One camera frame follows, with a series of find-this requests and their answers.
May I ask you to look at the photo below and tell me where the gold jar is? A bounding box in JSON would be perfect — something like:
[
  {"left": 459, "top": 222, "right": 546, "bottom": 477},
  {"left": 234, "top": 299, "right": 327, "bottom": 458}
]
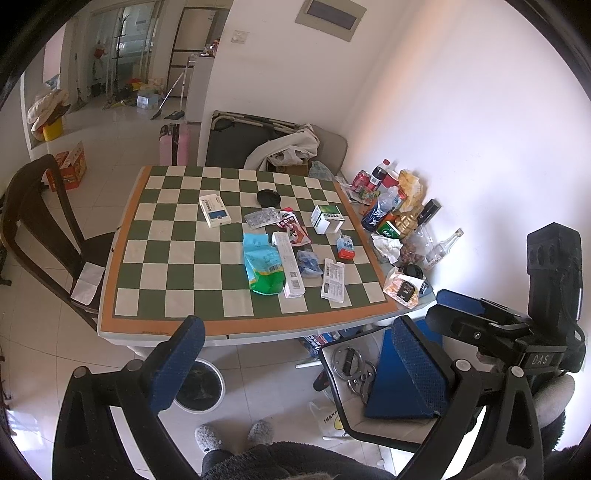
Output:
[{"left": 394, "top": 210, "right": 421, "bottom": 238}]

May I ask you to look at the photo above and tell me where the white flat paper box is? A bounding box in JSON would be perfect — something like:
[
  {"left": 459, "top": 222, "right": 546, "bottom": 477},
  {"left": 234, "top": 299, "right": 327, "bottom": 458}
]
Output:
[{"left": 321, "top": 258, "right": 346, "bottom": 303}]

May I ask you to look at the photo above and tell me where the dark wooden chair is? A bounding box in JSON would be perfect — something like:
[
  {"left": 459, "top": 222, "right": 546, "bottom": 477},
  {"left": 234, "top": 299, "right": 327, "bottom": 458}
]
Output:
[{"left": 1, "top": 154, "right": 115, "bottom": 331}]

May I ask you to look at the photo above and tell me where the black round lid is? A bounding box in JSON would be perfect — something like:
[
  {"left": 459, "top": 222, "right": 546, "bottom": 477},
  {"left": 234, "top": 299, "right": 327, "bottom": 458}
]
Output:
[{"left": 256, "top": 189, "right": 281, "bottom": 208}]

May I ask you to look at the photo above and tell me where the white blue medicine box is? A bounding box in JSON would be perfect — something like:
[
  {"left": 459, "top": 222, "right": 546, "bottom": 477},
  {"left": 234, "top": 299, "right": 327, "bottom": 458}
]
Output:
[{"left": 198, "top": 194, "right": 231, "bottom": 228}]

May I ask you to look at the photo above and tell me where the crumpled white tissue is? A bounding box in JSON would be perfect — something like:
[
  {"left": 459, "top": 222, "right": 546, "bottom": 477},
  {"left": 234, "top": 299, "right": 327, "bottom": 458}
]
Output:
[{"left": 370, "top": 233, "right": 403, "bottom": 265}]

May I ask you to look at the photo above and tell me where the green checkered table mat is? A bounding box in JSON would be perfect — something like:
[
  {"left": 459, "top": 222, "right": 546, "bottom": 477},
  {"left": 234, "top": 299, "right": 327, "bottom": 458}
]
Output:
[{"left": 98, "top": 166, "right": 398, "bottom": 345}]

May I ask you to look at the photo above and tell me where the black folding bed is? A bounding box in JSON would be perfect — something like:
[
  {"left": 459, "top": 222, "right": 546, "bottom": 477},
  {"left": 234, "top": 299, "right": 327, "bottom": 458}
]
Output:
[{"left": 204, "top": 110, "right": 300, "bottom": 169}]

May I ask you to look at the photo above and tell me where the silver pill blister pack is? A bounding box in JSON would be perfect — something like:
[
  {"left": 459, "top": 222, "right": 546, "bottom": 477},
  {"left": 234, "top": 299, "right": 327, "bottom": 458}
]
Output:
[{"left": 245, "top": 207, "right": 281, "bottom": 229}]

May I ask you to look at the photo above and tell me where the clear glass bottle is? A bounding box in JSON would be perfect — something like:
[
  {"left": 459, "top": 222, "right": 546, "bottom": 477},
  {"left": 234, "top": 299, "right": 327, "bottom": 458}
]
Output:
[{"left": 424, "top": 228, "right": 464, "bottom": 270}]

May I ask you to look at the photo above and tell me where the red white snack packet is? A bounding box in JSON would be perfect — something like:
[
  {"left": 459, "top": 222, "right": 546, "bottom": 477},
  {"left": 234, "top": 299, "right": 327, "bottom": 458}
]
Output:
[{"left": 276, "top": 210, "right": 311, "bottom": 247}]

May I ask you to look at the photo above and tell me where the blue green snack bag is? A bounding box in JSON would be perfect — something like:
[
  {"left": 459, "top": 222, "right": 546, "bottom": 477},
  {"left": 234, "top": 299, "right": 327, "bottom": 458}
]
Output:
[{"left": 242, "top": 233, "right": 286, "bottom": 296}]

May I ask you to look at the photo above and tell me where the white cloth pile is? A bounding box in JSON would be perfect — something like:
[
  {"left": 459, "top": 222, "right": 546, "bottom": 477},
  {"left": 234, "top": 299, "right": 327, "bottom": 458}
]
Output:
[{"left": 243, "top": 125, "right": 320, "bottom": 170}]

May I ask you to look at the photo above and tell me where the red soda can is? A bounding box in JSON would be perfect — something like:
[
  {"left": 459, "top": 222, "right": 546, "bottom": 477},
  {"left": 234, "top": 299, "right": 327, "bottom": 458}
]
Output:
[{"left": 351, "top": 170, "right": 370, "bottom": 192}]

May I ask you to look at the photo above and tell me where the orange snack bag with pouch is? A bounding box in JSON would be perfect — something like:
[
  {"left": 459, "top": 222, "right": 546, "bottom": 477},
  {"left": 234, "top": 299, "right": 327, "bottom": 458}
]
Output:
[{"left": 383, "top": 267, "right": 425, "bottom": 309}]

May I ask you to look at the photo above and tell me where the red cardboard box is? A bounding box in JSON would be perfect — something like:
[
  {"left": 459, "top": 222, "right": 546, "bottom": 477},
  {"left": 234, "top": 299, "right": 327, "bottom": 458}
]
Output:
[{"left": 54, "top": 142, "right": 87, "bottom": 190}]

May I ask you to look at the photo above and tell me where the white stool with metal parts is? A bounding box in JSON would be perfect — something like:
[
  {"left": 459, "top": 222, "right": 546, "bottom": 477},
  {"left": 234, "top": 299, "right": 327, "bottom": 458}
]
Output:
[{"left": 318, "top": 327, "right": 439, "bottom": 452}]

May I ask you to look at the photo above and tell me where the small milk carton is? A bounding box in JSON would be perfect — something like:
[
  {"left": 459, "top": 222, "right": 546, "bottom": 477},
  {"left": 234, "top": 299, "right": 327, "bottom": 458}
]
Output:
[{"left": 335, "top": 234, "right": 356, "bottom": 261}]

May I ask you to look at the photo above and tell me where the cola bottle red cap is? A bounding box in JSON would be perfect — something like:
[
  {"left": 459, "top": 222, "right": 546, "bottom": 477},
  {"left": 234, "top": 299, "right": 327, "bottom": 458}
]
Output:
[{"left": 368, "top": 159, "right": 390, "bottom": 191}]

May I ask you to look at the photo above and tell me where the pink suitcase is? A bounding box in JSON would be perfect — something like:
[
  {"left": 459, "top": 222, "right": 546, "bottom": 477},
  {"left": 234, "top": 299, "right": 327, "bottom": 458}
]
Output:
[{"left": 159, "top": 123, "right": 190, "bottom": 166}]

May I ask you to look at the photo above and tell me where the long white toothpaste box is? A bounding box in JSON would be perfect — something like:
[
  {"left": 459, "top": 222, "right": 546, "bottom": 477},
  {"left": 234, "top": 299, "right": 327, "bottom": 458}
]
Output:
[{"left": 271, "top": 232, "right": 305, "bottom": 298}]

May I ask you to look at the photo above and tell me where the green 999 medicine box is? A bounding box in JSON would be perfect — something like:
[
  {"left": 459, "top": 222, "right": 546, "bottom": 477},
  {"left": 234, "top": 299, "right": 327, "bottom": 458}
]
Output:
[{"left": 377, "top": 220, "right": 401, "bottom": 239}]

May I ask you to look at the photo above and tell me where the crumpled blue plastic wrapper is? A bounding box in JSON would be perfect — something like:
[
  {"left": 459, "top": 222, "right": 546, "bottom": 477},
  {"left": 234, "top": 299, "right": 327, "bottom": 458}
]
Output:
[{"left": 297, "top": 250, "right": 324, "bottom": 278}]

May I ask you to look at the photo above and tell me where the white trash bin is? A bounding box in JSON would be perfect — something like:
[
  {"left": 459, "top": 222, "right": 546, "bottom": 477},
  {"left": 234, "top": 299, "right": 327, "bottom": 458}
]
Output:
[{"left": 174, "top": 359, "right": 225, "bottom": 414}]

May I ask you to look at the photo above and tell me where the white green carton box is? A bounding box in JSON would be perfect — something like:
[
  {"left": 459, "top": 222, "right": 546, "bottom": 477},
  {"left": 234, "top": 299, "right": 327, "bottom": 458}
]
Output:
[{"left": 311, "top": 205, "right": 345, "bottom": 235}]

